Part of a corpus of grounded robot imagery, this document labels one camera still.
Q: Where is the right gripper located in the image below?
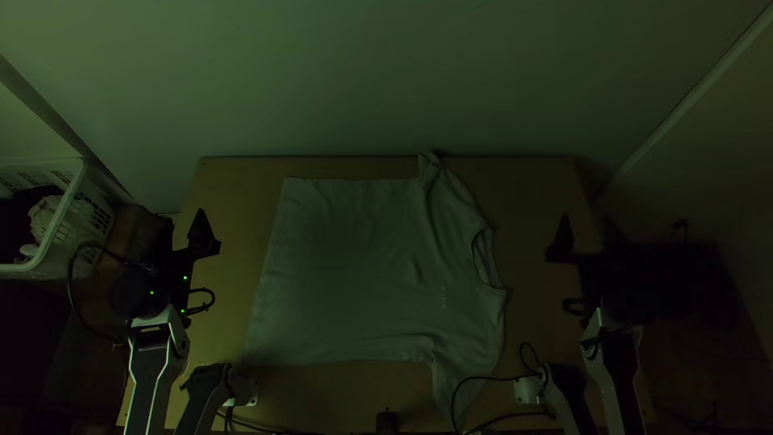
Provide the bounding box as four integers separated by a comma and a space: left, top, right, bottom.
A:
545, 211, 600, 268

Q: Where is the white laundry basket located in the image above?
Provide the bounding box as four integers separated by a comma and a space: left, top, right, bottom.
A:
0, 155, 117, 283

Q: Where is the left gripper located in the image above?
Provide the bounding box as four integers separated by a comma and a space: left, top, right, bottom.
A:
171, 207, 223, 280

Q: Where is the white t-shirt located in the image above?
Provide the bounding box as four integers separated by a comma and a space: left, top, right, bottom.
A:
240, 149, 510, 425

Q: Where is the heap of clothes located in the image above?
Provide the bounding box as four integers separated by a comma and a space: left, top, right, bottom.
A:
0, 192, 68, 264

